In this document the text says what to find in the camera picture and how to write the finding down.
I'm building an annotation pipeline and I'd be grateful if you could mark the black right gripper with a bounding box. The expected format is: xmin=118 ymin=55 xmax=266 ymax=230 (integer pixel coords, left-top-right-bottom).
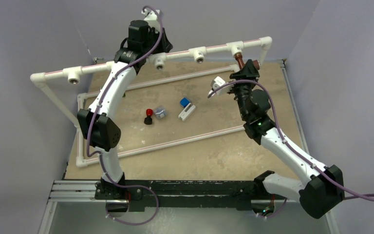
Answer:
xmin=224 ymin=59 xmax=260 ymax=119

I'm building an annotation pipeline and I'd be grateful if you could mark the brown copper faucet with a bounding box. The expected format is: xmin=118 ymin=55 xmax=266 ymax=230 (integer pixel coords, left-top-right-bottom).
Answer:
xmin=233 ymin=53 xmax=260 ymax=70

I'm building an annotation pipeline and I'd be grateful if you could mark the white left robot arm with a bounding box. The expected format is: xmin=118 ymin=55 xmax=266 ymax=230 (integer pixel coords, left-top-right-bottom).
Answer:
xmin=77 ymin=19 xmax=172 ymax=199

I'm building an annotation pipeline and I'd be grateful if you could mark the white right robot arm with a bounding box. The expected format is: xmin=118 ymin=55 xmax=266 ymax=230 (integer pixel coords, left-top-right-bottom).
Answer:
xmin=229 ymin=58 xmax=345 ymax=219

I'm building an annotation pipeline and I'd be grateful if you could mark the blue and white faucet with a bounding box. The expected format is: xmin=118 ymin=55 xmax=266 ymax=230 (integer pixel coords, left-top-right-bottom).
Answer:
xmin=178 ymin=97 xmax=196 ymax=121

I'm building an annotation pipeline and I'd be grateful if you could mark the clear grey faucet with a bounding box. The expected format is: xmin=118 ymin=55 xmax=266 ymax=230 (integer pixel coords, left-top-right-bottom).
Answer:
xmin=153 ymin=105 xmax=168 ymax=119

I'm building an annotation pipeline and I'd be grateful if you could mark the red and black faucet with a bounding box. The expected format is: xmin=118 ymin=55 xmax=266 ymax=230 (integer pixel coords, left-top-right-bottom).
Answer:
xmin=144 ymin=109 xmax=153 ymax=125

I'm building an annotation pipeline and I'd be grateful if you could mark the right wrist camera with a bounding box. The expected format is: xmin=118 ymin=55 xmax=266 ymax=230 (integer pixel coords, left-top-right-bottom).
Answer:
xmin=208 ymin=76 xmax=231 ymax=98

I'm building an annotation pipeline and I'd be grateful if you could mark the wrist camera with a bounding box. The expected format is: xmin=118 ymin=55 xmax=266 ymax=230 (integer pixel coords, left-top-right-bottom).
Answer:
xmin=142 ymin=8 xmax=163 ymax=33
xmin=208 ymin=76 xmax=231 ymax=98

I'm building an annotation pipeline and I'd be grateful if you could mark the white PVC pipe frame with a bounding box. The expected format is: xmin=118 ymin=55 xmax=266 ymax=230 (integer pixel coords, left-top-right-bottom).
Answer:
xmin=30 ymin=37 xmax=272 ymax=168

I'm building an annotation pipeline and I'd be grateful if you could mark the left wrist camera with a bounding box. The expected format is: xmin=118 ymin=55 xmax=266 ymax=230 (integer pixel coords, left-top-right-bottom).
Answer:
xmin=142 ymin=8 xmax=163 ymax=33

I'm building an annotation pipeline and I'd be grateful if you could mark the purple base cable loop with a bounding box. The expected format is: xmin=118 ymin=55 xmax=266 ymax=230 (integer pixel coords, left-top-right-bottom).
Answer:
xmin=105 ymin=187 xmax=161 ymax=227

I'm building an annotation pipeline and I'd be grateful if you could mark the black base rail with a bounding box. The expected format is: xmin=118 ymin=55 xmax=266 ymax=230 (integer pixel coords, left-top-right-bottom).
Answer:
xmin=94 ymin=179 xmax=283 ymax=214

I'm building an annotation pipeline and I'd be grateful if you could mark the aluminium frame rail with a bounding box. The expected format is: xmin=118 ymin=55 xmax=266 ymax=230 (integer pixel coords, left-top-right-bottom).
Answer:
xmin=38 ymin=180 xmax=130 ymax=234

